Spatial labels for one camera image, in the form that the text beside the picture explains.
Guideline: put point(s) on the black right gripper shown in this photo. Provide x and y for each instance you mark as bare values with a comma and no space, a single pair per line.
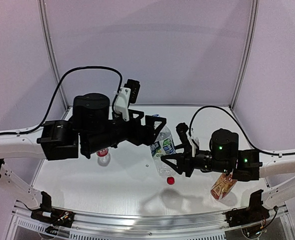
187,158

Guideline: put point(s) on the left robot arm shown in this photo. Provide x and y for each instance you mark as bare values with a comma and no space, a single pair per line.
90,128

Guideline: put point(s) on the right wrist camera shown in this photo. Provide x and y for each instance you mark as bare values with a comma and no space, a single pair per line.
186,137

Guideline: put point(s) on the amber tea bottle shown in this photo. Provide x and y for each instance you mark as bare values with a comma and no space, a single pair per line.
223,185

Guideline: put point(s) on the aluminium frame post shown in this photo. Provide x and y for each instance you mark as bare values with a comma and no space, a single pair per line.
246,53
42,6

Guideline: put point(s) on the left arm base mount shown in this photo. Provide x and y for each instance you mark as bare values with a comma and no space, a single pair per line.
55,217

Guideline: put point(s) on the clear bottle green blue label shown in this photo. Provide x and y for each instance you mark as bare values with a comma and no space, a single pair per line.
163,145

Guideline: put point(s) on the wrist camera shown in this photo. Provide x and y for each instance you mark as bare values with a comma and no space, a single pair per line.
125,96
186,137

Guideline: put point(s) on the right aluminium frame post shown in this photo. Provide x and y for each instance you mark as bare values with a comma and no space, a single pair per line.
246,53

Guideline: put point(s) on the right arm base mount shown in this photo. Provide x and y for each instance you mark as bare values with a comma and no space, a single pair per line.
254,212

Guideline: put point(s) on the clear bottle red label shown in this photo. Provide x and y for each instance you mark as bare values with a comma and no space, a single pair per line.
103,157

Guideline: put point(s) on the left aluminium frame post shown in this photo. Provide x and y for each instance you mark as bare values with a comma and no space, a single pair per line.
42,6

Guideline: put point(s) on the red bottle cap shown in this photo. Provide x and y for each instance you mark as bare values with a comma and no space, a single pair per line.
170,180

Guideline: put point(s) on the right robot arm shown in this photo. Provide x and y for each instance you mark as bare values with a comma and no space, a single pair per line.
224,156

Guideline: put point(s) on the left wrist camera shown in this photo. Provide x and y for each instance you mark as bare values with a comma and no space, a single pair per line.
125,96

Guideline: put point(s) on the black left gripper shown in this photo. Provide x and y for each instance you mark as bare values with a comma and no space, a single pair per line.
140,128

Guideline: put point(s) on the aluminium front rail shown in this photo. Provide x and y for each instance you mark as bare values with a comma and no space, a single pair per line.
93,226

